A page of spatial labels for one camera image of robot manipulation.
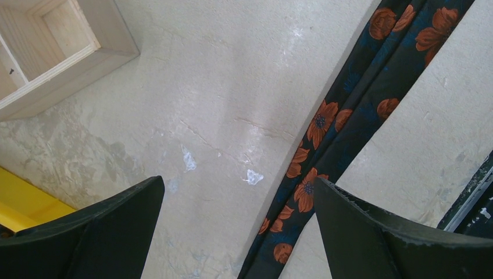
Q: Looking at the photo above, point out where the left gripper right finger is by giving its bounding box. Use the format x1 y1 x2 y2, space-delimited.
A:
313 178 492 278

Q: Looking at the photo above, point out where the wooden compartment box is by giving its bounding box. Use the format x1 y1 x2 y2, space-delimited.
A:
1 1 139 121

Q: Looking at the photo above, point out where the yellow plastic bin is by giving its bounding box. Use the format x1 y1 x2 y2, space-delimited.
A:
1 168 76 234

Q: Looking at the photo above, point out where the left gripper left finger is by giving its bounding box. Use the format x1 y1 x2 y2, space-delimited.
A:
1 176 165 278

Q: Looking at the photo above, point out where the dark orange floral tie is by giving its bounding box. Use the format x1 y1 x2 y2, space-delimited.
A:
238 0 472 278

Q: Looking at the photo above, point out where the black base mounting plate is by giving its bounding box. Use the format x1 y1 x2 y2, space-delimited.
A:
437 153 492 239

